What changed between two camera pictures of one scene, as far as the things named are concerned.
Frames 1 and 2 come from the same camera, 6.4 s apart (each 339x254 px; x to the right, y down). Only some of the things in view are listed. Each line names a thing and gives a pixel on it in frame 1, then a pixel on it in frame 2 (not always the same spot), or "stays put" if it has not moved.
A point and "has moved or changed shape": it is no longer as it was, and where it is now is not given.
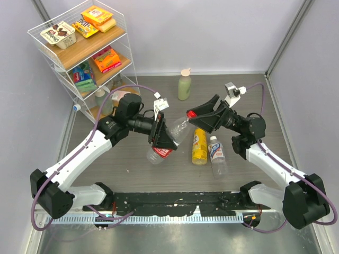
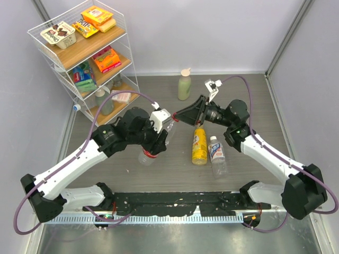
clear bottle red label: (177, 131) → (145, 158)
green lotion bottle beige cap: (184, 84) stays put
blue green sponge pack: (84, 78) stays put
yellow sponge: (107, 26) stays put
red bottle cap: (191, 114) has moved or changed shape
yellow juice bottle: (199, 152) stays put
